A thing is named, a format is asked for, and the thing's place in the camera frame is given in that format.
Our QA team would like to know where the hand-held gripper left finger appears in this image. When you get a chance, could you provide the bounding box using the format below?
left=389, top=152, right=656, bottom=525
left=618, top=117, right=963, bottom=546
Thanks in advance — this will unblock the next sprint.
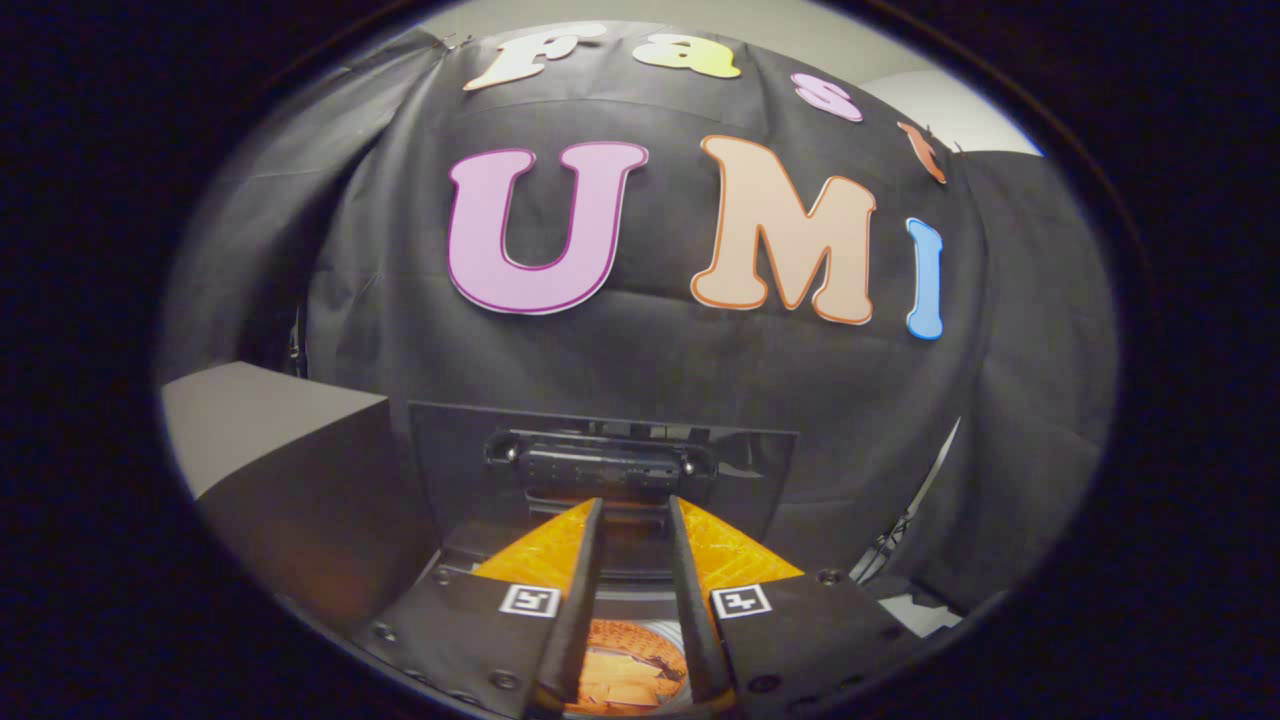
left=350, top=497, right=606, bottom=716

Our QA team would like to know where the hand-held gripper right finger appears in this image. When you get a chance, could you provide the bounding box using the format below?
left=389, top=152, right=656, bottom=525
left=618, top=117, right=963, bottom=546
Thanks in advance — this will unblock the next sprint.
left=668, top=495, right=926, bottom=713

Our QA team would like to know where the orange cloth garment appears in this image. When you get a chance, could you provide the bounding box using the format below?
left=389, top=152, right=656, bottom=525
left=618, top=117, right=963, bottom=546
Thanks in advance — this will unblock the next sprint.
left=575, top=620, right=691, bottom=713

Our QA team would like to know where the dark washing machine lid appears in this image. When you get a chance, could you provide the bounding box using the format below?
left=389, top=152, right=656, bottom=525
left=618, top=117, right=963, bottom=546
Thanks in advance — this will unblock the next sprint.
left=408, top=400, right=799, bottom=581

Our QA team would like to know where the black tripod stand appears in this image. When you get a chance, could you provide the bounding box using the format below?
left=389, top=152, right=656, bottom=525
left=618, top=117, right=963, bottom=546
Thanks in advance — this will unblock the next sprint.
left=850, top=420, right=961, bottom=586

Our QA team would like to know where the black backdrop cloth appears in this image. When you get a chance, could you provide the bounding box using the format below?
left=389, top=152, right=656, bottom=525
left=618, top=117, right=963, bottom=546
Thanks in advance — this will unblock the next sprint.
left=160, top=20, right=1116, bottom=611

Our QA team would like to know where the dark cabinet with beige door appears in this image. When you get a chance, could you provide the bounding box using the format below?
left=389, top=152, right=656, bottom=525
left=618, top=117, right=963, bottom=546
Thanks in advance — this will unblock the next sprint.
left=160, top=362, right=441, bottom=626

